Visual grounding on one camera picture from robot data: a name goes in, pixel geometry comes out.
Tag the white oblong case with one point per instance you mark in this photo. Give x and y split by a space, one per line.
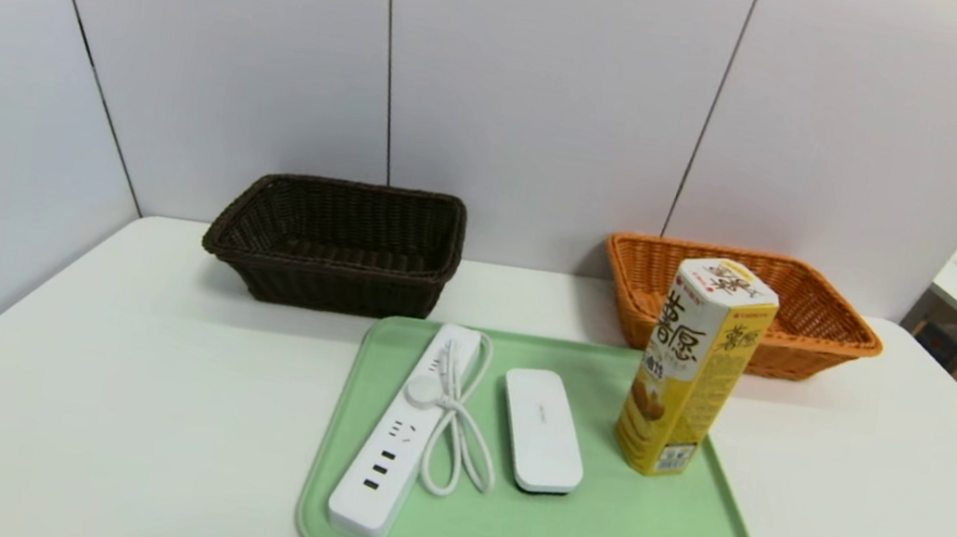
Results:
542 437

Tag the light green plastic tray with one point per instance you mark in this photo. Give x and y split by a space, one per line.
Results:
638 534

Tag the yellow hexagonal snack box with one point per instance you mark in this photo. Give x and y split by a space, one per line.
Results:
688 373

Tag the dark brown wicker basket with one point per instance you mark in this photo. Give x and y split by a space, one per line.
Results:
254 265

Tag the orange wicker basket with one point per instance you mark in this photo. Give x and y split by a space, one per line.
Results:
804 352

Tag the small black box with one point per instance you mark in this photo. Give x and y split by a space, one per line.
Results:
938 344

